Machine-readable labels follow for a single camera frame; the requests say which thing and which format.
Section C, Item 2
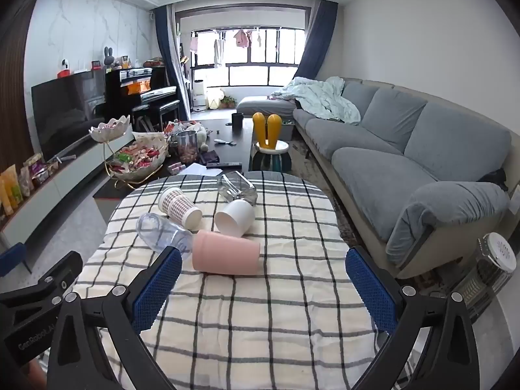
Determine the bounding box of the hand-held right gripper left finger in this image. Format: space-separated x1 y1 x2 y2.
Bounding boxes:
46 247 183 390

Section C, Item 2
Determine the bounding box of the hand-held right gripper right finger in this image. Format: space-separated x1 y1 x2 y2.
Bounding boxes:
344 246 482 390

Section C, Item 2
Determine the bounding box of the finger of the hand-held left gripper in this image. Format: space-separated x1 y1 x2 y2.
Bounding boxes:
0 251 84 309

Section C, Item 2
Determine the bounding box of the pink cup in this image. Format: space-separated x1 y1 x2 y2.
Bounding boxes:
192 229 261 276

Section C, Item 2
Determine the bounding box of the dotted paper cup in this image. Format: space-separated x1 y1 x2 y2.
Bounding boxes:
158 187 202 229

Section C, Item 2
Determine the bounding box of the white cup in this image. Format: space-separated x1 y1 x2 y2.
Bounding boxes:
214 199 256 237

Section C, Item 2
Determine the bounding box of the clear glass cup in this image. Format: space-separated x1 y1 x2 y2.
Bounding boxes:
217 171 258 206

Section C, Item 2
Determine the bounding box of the clear plastic bottle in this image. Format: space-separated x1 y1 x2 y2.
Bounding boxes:
136 212 194 260

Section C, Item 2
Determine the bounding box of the row of snack packets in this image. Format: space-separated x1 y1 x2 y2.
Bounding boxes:
0 152 60 216

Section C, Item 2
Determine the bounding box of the white television cabinet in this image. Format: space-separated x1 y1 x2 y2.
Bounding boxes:
0 124 135 248

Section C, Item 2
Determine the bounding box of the checked tablecloth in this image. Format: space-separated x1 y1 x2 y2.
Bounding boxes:
75 171 407 390

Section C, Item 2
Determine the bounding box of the electric heater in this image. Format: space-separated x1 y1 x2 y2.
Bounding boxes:
449 232 516 326

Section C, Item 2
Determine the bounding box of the white paper sheet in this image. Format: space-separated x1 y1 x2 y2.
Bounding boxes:
185 163 220 177

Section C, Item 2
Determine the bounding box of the grey sofa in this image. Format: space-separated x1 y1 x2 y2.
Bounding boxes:
236 77 513 279

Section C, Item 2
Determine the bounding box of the two-tier candy tray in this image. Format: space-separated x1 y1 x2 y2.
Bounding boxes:
88 114 170 190

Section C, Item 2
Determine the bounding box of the glass jar of nuts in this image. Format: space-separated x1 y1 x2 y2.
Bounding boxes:
176 130 200 165

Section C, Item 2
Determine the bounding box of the dark coffee table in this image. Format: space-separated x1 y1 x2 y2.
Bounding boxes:
93 119 254 212

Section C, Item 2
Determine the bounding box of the black cloth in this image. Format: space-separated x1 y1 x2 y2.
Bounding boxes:
481 168 508 191

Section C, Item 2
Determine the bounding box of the black television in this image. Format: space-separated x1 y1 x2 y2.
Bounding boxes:
31 70 107 162

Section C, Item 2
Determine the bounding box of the black piano bench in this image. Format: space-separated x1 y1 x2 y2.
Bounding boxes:
131 101 180 133

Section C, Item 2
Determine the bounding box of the yellow-eared stool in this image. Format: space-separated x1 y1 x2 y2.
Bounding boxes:
249 111 292 172

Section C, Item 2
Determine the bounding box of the white air purifier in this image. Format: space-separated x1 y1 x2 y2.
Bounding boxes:
191 80 207 112

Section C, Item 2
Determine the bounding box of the light green blanket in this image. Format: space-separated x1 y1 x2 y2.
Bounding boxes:
271 76 361 126

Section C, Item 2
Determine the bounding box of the black piano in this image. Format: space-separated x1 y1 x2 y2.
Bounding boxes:
105 66 180 131

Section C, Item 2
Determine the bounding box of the blue curtain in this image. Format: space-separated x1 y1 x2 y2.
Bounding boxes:
299 0 339 80
153 3 191 116

